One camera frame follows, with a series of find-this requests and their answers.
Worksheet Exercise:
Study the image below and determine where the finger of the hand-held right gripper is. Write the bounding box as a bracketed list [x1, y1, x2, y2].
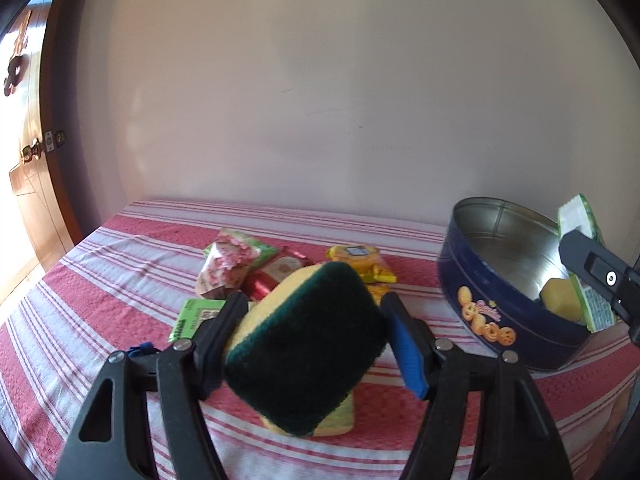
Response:
[558, 230, 640, 346]

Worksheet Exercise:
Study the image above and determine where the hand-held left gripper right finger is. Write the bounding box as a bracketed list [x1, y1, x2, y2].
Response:
[380, 291, 577, 480]

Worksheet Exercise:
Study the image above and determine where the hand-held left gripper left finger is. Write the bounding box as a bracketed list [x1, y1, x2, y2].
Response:
[54, 291, 252, 480]

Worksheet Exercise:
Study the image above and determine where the small green snack packet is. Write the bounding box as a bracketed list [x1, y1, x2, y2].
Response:
[170, 298, 228, 343]

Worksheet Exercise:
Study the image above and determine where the green and white snack packet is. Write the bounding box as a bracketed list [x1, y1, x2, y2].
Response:
[556, 193, 617, 333]

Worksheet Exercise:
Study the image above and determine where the green and yellow scouring sponge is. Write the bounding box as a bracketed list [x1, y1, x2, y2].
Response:
[223, 261, 388, 437]
[260, 387, 357, 438]

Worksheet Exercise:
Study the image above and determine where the blue round cookie tin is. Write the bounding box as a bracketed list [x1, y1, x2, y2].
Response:
[436, 197, 593, 372]

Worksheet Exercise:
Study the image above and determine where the red snack packet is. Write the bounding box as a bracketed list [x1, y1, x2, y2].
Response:
[240, 247, 308, 303]

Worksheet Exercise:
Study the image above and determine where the pink floral snack packet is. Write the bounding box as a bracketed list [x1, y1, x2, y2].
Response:
[195, 230, 261, 298]

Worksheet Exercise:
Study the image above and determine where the light green snack packet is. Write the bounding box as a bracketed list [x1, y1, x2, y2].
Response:
[202, 228, 280, 271]

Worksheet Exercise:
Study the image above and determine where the yellow biscuit packet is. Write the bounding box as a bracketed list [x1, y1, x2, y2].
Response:
[326, 244, 398, 307]

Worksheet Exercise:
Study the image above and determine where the wooden door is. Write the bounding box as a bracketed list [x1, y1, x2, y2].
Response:
[0, 0, 83, 311]

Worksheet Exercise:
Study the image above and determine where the brass door knob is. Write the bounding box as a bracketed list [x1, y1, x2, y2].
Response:
[20, 137, 45, 164]

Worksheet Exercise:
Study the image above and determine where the dark hanging door ornament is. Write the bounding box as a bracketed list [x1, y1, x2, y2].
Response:
[2, 30, 28, 97]

